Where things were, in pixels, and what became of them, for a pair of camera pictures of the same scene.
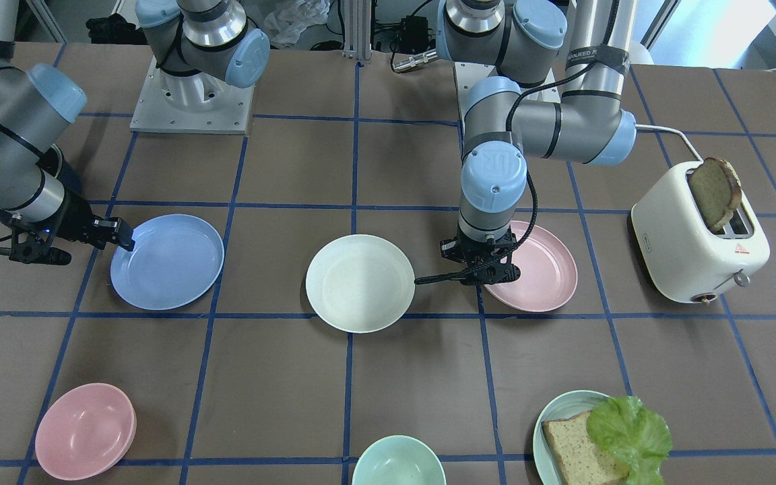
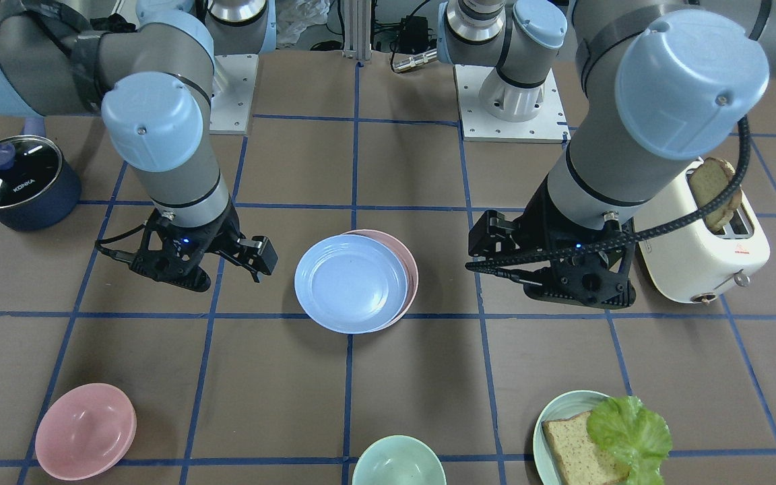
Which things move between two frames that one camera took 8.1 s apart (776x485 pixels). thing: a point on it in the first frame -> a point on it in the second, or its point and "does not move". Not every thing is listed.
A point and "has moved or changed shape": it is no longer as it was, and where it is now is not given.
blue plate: (176, 260) has moved or changed shape
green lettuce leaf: (640, 438) does not move
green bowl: (399, 459) does not move
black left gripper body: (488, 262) -> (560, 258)
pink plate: (547, 267) has moved or changed shape
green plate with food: (545, 460) does not move
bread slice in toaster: (716, 187) does not move
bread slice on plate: (580, 460) does not move
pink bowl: (84, 430) does not move
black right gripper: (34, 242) -> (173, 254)
